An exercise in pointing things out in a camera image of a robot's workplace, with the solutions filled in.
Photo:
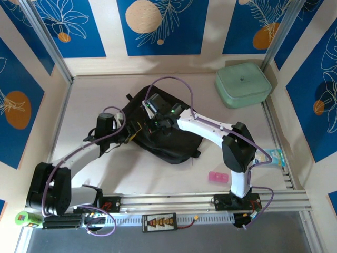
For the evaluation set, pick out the green cylinder with orange label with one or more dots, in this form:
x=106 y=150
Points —
x=23 y=218

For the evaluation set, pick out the aluminium frame post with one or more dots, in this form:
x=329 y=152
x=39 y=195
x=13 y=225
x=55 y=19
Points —
x=47 y=39
x=284 y=34

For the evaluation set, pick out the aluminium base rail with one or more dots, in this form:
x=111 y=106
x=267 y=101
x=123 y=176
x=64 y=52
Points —
x=171 y=201

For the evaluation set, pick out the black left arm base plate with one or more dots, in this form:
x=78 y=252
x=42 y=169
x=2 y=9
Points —
x=113 y=203

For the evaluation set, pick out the mint green pencil case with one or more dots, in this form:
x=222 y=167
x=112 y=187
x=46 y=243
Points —
x=242 y=84

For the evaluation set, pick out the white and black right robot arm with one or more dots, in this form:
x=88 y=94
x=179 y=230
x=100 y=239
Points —
x=205 y=126

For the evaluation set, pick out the light blue tissue packet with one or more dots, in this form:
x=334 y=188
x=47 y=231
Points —
x=272 y=156

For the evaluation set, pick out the black charger board yellow ports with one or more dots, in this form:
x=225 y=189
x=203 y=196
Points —
x=159 y=222

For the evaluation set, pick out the black backpack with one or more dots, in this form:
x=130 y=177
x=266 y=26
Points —
x=173 y=147

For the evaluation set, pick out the aluminium side rail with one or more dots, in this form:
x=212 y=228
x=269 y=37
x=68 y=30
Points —
x=288 y=179

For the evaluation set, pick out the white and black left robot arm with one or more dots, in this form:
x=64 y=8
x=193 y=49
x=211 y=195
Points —
x=79 y=155

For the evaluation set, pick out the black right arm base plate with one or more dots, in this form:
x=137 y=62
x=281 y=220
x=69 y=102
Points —
x=221 y=202

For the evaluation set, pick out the pink plastic compartment box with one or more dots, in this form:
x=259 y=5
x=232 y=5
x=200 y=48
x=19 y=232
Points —
x=218 y=177

